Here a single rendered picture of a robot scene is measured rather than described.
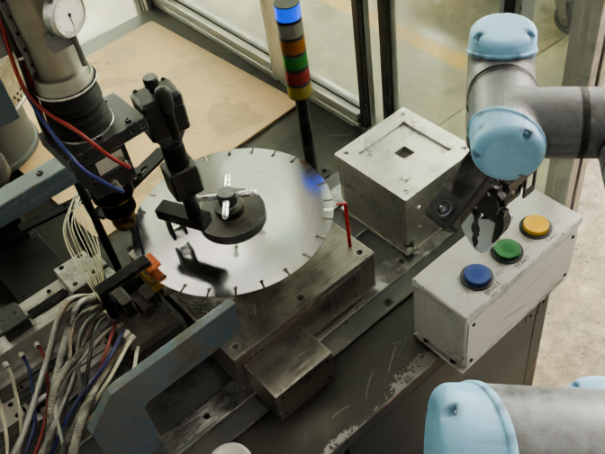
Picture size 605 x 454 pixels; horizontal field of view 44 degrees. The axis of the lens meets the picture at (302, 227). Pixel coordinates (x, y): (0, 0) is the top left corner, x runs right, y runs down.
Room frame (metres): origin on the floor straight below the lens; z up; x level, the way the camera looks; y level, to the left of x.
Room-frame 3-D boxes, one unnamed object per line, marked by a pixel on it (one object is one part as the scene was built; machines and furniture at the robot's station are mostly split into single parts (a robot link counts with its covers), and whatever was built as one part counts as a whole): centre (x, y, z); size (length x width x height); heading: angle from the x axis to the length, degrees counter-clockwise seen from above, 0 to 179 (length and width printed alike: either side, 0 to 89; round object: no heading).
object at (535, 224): (0.77, -0.36, 0.90); 0.04 x 0.04 x 0.02
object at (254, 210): (0.86, 0.11, 0.96); 0.11 x 0.11 x 0.03
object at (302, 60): (1.13, -0.04, 1.05); 0.05 x 0.04 x 0.03; 33
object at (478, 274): (0.69, -0.25, 0.90); 0.04 x 0.04 x 0.02
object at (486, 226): (0.69, -0.27, 1.01); 0.06 x 0.03 x 0.09; 123
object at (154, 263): (0.75, 0.27, 0.95); 0.10 x 0.03 x 0.07; 123
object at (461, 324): (0.74, -0.30, 0.82); 0.28 x 0.11 x 0.15; 123
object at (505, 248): (0.73, -0.30, 0.90); 0.04 x 0.04 x 0.02
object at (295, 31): (1.13, -0.04, 1.11); 0.05 x 0.04 x 0.03; 33
